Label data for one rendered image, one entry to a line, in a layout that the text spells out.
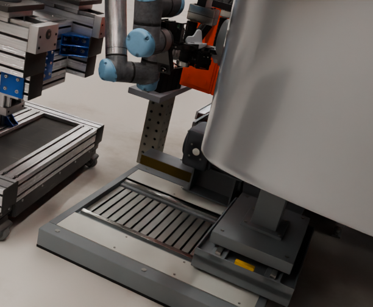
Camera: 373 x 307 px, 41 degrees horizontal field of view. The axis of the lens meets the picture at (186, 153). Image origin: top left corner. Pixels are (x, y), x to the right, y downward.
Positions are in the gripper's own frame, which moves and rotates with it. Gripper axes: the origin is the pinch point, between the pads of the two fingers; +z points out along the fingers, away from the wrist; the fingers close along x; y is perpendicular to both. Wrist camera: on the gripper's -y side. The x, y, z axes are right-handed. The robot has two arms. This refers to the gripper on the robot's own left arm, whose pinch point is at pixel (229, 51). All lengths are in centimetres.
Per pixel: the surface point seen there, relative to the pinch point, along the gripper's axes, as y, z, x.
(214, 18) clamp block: -13.4, -20.1, 20.7
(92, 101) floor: 79, -3, -160
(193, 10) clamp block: -14.3, -25.9, 16.3
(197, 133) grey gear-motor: 39.3, 3.0, -14.3
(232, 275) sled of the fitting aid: 67, -3, 47
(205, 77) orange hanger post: 19.9, 11.1, -34.5
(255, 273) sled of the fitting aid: 62, 2, 52
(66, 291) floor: 79, -57, 34
